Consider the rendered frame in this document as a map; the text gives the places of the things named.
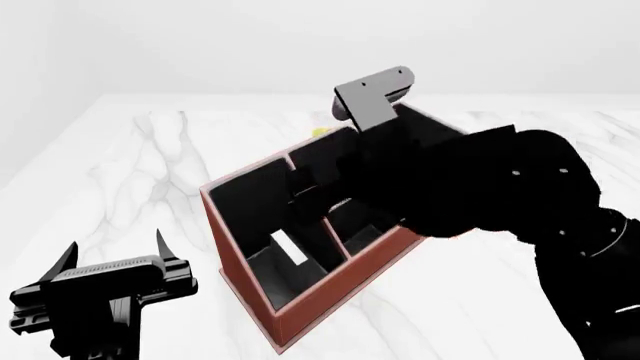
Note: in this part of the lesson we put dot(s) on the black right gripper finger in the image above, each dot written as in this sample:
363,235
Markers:
311,176
312,202

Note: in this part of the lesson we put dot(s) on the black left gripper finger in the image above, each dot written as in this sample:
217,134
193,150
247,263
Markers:
165,247
64,262

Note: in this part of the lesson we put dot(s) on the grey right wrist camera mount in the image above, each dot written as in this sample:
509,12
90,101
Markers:
367,103

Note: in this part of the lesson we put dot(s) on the small yellow object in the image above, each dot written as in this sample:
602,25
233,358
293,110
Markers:
320,131

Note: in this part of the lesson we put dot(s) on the grey ribbed left wrist camera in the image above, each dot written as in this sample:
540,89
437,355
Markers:
107,268

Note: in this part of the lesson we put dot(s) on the red-brown caddy with black compartments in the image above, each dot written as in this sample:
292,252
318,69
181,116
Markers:
320,300

